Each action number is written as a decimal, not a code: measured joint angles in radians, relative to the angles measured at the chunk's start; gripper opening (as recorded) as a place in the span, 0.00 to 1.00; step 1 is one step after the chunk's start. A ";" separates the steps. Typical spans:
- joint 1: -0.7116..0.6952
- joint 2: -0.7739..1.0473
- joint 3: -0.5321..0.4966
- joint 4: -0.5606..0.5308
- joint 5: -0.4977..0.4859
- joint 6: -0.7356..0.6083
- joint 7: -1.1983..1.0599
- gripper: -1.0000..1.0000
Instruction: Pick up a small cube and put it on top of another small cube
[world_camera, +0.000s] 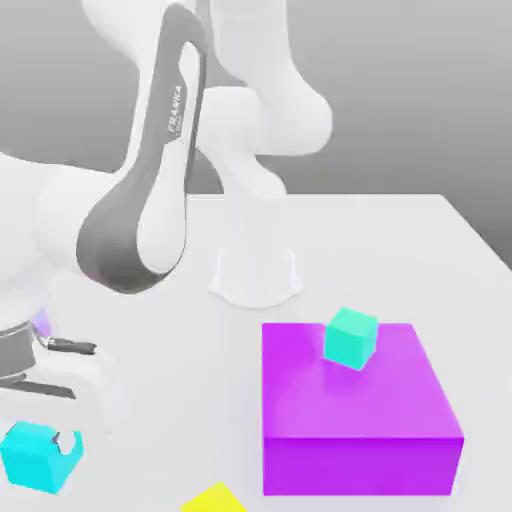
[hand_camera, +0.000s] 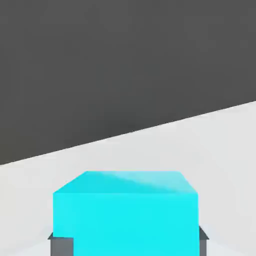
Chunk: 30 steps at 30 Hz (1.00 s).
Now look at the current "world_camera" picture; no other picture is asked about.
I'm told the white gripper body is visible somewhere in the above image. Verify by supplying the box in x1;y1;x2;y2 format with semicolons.
0;359;118;436

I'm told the small cyan cube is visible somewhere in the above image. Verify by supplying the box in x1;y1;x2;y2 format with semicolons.
0;420;84;496

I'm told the small yellow cube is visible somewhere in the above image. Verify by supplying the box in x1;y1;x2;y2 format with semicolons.
179;480;249;512

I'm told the small turquoise cube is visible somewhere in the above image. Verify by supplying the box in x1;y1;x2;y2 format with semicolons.
322;306;380;372

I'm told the large purple box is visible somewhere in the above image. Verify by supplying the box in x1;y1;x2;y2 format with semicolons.
261;321;466;498

